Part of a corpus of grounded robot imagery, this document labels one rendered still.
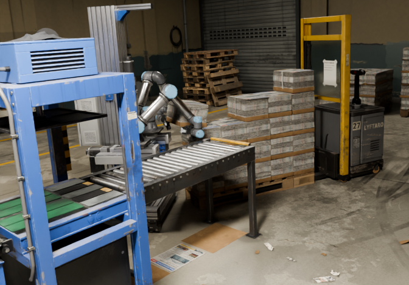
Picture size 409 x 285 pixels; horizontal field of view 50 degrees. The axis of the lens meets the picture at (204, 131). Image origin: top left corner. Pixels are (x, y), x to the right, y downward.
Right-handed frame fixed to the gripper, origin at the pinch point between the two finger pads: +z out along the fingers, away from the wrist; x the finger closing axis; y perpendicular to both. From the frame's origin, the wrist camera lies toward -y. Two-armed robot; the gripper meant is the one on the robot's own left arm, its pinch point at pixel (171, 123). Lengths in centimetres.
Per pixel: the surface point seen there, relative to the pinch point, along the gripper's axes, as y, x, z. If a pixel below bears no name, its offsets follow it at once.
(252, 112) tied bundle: -6, 72, 44
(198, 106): 18.1, 18.6, 36.4
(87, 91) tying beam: 90, -110, 193
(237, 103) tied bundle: 4, 66, 28
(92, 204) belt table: 22, -123, 170
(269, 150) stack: -52, 83, 46
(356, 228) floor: -102, 83, 158
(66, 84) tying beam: 96, -119, 197
